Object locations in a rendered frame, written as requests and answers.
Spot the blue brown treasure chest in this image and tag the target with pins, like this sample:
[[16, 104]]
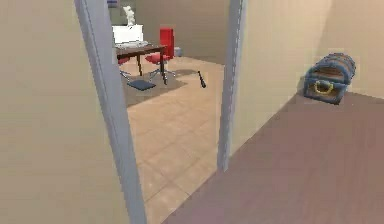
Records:
[[328, 79]]

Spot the white laptop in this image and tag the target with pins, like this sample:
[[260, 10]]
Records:
[[127, 35]]

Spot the black baseball bat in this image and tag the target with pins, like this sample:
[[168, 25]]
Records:
[[202, 80]]

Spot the grey door frame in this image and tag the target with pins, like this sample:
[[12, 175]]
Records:
[[110, 100]]

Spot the white statue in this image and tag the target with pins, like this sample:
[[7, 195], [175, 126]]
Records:
[[129, 15]]

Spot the dark brown desk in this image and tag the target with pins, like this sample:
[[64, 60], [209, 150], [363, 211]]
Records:
[[143, 52]]

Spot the small grey blue box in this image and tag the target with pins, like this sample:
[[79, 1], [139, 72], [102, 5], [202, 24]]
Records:
[[178, 51]]

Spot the dark blue flat cushion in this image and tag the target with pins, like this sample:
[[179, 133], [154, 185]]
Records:
[[141, 85]]

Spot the framed wall picture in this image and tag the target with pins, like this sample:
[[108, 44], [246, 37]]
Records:
[[112, 3]]

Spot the red office chair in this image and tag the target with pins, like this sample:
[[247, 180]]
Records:
[[123, 65], [166, 46]]

